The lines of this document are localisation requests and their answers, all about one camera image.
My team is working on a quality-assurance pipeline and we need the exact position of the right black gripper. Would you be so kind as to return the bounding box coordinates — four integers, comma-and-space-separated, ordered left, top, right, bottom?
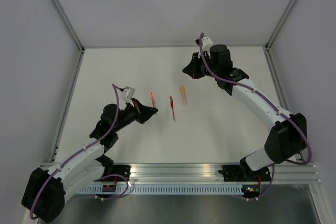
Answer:
184, 50, 219, 79

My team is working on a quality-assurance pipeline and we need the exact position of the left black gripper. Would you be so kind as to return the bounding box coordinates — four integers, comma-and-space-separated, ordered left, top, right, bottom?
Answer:
113, 98, 158, 132

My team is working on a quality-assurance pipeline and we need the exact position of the small orange pen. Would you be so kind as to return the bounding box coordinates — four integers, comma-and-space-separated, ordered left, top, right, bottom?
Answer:
151, 92, 156, 108

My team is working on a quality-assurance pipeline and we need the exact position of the orange highlighter pen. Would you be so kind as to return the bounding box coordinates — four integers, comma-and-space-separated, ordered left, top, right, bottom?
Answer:
180, 86, 187, 106

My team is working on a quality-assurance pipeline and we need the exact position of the red thin pen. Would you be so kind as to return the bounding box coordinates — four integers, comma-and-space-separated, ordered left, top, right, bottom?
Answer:
169, 96, 176, 122

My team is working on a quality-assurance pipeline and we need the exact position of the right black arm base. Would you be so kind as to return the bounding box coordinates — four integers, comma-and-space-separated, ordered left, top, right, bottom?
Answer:
218, 158, 271, 182

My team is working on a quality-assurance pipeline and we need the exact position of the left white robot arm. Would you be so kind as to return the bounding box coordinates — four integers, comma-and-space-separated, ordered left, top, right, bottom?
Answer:
22, 98, 158, 223

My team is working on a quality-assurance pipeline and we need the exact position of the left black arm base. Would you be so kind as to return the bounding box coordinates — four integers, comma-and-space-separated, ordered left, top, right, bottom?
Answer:
97, 155, 131, 183

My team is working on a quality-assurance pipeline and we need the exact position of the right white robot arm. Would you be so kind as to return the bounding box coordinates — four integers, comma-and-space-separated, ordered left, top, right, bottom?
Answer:
182, 37, 311, 180

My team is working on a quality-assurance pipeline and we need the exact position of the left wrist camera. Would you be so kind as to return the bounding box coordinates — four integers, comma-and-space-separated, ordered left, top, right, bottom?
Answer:
121, 86, 135, 104

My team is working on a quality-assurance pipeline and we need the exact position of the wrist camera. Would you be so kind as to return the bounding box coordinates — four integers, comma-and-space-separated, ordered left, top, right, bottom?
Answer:
121, 86, 135, 104
195, 37, 213, 52

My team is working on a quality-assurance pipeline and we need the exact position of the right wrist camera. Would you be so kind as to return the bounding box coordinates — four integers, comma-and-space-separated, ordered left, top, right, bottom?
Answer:
195, 37, 213, 52

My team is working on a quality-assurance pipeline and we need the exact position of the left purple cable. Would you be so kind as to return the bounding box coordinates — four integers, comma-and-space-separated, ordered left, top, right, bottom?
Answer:
29, 83, 132, 219

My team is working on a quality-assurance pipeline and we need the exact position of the aluminium mounting rail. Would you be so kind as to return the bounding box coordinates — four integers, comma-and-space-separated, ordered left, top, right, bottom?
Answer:
127, 163, 322, 184

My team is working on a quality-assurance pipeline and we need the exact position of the white slotted cable duct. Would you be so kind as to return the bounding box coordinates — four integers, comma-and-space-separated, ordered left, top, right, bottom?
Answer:
79, 184, 243, 195

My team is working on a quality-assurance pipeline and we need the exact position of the left aluminium frame post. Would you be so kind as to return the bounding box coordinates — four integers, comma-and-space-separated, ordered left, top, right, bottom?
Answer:
50, 0, 85, 53

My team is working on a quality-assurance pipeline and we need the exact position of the aluminium frame post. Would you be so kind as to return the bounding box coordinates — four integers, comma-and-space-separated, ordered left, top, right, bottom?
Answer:
265, 0, 298, 52
50, 0, 85, 53

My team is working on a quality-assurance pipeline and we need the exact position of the right aluminium frame post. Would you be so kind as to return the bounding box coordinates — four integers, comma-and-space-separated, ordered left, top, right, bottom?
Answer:
265, 0, 298, 52

